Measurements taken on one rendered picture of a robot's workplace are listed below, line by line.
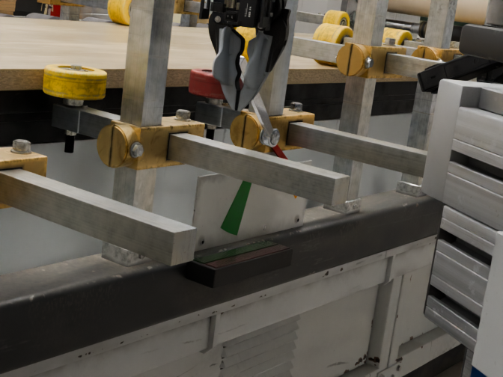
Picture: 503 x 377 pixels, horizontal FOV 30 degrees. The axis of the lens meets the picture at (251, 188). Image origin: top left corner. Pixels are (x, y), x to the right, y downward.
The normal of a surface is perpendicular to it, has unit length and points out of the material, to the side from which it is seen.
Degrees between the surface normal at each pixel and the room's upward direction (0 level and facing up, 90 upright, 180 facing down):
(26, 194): 90
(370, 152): 90
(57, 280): 0
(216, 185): 90
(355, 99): 90
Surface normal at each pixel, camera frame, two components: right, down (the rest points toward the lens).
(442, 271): -0.93, -0.04
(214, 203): 0.80, 0.23
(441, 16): -0.59, 0.10
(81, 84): 0.33, 0.25
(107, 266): 0.13, -0.97
